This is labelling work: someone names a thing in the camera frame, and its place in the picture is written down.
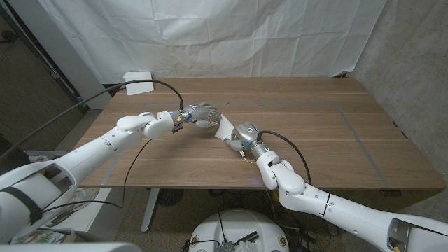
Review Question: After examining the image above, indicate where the thin black left wrist cable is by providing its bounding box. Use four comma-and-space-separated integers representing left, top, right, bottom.
41, 139, 152, 214

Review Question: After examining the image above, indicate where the white table leg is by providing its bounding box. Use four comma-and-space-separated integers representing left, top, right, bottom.
141, 188, 160, 233

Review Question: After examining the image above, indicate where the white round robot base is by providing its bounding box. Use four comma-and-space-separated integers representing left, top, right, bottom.
188, 209, 291, 252

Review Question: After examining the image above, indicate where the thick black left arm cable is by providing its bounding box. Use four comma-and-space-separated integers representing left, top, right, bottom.
0, 79, 185, 160

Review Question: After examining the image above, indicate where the white square paper towel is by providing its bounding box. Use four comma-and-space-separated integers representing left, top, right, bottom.
214, 113, 236, 140

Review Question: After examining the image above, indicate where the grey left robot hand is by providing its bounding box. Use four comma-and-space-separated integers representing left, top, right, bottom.
172, 102, 222, 129

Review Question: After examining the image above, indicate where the grey plastic bin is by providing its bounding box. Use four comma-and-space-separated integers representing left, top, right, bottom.
24, 150, 67, 162

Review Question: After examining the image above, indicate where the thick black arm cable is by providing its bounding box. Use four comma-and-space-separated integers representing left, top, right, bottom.
258, 130, 312, 186
0, 79, 185, 160

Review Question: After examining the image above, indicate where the white wrinkled backdrop sheet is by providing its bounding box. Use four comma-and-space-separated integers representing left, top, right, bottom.
36, 0, 388, 85

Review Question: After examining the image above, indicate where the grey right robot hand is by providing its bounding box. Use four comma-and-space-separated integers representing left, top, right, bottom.
223, 121, 271, 159

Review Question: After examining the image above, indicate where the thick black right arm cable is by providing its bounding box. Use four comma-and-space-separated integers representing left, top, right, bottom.
258, 130, 312, 186

